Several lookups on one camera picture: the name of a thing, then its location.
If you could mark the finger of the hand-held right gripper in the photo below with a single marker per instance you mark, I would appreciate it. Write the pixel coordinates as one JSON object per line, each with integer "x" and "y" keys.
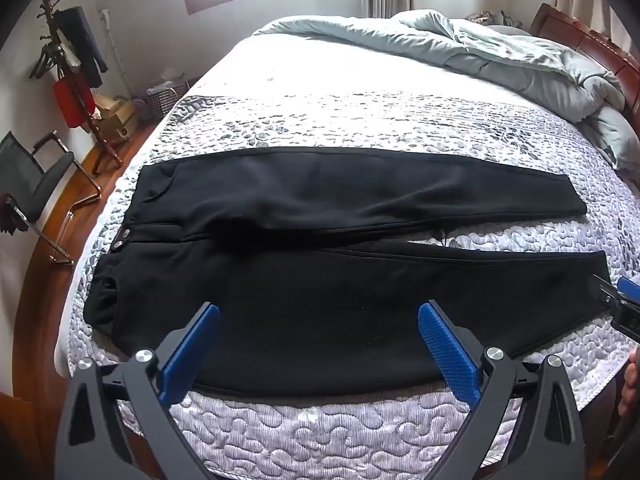
{"x": 627, "y": 290}

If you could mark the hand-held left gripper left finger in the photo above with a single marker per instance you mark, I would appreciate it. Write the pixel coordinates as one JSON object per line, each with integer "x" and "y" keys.
{"x": 192, "y": 347}

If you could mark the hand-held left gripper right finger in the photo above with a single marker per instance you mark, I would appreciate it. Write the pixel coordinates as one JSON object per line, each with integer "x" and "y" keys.
{"x": 447, "y": 347}

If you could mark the black pants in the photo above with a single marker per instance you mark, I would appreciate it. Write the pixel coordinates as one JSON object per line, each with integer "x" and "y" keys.
{"x": 300, "y": 285}

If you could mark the person's right hand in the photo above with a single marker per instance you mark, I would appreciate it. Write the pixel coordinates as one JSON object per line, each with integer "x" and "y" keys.
{"x": 631, "y": 385}

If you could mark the wooden coat rack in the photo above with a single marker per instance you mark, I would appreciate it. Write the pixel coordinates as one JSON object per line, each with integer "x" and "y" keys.
{"x": 100, "y": 135}

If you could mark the black mesh chair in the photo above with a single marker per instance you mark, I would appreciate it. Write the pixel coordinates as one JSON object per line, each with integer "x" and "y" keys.
{"x": 30, "y": 180}

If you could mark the cardboard box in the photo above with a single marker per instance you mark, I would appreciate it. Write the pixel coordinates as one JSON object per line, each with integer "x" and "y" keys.
{"x": 115, "y": 117}

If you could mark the wooden headboard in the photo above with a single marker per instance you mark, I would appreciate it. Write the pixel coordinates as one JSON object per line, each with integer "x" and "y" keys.
{"x": 600, "y": 45}

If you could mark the grey quilted bedspread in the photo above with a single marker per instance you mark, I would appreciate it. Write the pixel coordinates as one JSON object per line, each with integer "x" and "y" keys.
{"x": 350, "y": 110}

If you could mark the light grey comforter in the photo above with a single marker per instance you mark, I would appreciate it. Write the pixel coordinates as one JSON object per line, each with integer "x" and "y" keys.
{"x": 500, "y": 55}

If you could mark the red bag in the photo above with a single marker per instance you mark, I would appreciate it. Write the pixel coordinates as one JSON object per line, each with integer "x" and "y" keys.
{"x": 70, "y": 105}

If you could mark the black jacket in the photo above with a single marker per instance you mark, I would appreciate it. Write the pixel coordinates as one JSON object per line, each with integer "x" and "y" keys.
{"x": 82, "y": 45}

